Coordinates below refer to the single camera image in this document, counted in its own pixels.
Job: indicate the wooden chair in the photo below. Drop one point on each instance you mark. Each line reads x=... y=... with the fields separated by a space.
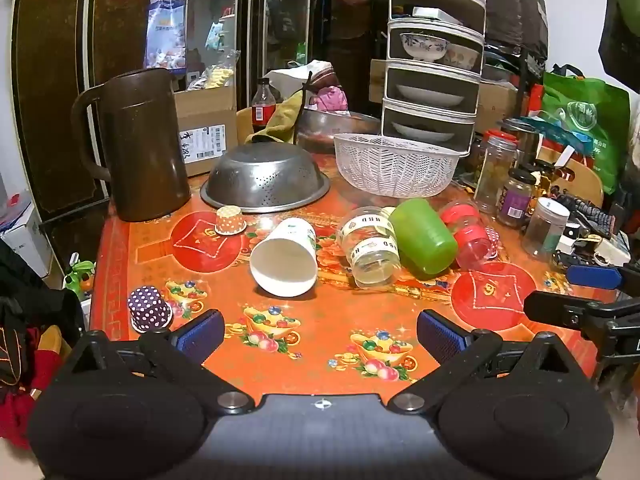
x=580 y=180

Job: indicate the green shopping bag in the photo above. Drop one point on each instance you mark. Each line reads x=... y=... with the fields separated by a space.
x=587 y=120

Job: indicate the tall clear jar red lid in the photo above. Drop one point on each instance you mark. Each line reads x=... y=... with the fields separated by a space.
x=494 y=175

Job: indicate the pile of dark clothes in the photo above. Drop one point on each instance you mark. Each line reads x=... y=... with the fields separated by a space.
x=30 y=320

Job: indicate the blue patterned bowl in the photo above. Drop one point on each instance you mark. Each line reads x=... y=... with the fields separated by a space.
x=424 y=46

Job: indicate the green plastic cup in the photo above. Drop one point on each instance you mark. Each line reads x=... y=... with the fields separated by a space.
x=425 y=237

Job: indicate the clear bag of yellow snacks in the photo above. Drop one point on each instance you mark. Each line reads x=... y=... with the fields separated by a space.
x=215 y=72

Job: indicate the cola bottle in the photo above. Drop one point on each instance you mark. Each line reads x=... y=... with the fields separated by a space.
x=263 y=107

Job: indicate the white plate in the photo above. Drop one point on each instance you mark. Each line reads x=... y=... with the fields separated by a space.
x=422 y=132
x=429 y=95

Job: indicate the clear jar white lid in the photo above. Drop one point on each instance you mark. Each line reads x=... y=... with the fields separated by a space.
x=545 y=230

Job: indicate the orange polka dot cup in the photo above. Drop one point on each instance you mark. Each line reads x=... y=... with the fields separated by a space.
x=231 y=221

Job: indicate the cardboard box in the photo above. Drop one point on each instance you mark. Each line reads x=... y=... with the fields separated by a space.
x=207 y=135

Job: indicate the brown plastic pitcher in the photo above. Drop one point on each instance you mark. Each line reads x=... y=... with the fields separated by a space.
x=145 y=150

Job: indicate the small white box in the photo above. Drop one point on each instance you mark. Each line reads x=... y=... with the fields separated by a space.
x=437 y=14

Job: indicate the steel colander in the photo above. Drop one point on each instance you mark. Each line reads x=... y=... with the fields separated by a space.
x=265 y=175

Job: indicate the white paper cup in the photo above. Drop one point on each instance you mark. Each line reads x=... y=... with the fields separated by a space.
x=282 y=265

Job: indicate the green toy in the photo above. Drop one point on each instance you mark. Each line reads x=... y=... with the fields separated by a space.
x=80 y=275

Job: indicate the purple polka dot cup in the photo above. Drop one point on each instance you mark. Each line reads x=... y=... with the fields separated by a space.
x=147 y=307

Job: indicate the white floral bowl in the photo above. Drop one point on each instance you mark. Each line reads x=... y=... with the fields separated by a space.
x=465 y=56

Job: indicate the blue snack bag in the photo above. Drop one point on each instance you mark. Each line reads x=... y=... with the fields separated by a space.
x=166 y=30

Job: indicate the white plastic basket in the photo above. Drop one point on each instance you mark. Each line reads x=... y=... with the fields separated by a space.
x=395 y=165

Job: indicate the black storage bag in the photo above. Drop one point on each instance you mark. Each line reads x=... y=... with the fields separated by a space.
x=515 y=15

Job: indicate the white storage box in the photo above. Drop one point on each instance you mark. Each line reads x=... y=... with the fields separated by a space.
x=22 y=240

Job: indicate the red plastic cup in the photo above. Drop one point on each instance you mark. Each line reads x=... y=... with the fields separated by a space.
x=470 y=240

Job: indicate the steel bowl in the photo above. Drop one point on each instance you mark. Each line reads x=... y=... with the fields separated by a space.
x=330 y=127

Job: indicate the white charger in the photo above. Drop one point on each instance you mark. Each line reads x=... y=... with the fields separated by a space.
x=607 y=252

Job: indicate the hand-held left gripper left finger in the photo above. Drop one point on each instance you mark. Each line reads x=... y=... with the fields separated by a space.
x=200 y=332

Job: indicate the clear glass cup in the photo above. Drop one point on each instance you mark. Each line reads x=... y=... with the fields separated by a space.
x=370 y=250

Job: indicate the hanging mesh dish rack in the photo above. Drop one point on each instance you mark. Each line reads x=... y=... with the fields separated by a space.
x=435 y=75

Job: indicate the purple label jar black lid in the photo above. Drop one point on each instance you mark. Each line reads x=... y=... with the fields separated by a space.
x=515 y=200

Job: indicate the dark green hanging bag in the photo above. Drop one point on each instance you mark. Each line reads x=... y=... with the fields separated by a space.
x=622 y=35

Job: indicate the yellow green cloth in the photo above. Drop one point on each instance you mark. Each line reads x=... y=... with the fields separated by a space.
x=285 y=120

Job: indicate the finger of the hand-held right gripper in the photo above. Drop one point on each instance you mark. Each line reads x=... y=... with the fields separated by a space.
x=555 y=306
x=592 y=276

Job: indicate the red printed tablecloth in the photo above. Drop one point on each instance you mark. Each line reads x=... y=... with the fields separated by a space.
x=330 y=340

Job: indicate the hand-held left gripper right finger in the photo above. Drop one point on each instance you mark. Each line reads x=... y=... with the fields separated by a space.
x=440 y=331

